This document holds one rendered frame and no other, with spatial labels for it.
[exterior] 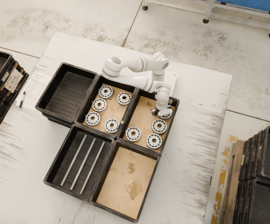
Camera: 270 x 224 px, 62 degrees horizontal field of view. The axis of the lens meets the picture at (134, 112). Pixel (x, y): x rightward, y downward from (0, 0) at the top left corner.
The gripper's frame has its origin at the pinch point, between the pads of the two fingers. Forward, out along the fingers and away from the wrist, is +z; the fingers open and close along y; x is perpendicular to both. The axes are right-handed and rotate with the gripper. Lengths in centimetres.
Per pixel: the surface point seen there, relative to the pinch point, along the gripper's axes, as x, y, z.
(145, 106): -9.4, 7.7, 2.6
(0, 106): -71, 133, 49
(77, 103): -26, 53, 3
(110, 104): -18.4, 30.5, 2.7
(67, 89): -40, 58, 3
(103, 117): -10.3, 37.7, 2.8
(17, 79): -96, 115, 49
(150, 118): 0.6, 7.3, 2.7
